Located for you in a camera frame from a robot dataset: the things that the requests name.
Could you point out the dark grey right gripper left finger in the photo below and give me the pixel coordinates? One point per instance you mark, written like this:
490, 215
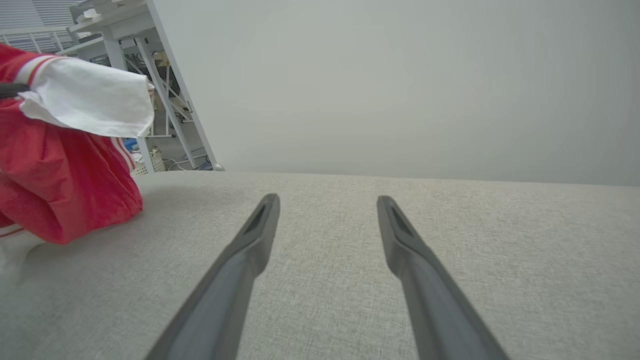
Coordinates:
225, 300

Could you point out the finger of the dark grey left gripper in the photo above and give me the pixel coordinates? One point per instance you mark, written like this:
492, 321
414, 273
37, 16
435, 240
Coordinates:
12, 90

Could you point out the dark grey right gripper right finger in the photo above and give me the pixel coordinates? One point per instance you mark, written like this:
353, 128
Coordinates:
440, 310

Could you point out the red and white garment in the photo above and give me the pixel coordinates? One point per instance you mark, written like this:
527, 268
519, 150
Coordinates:
60, 175

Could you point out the white laundry basket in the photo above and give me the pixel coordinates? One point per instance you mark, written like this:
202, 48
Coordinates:
150, 166

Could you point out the white partition panel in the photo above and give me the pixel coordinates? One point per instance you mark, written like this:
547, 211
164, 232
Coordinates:
400, 85

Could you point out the white metal table frame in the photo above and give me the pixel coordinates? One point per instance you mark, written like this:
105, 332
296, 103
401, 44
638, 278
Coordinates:
116, 50

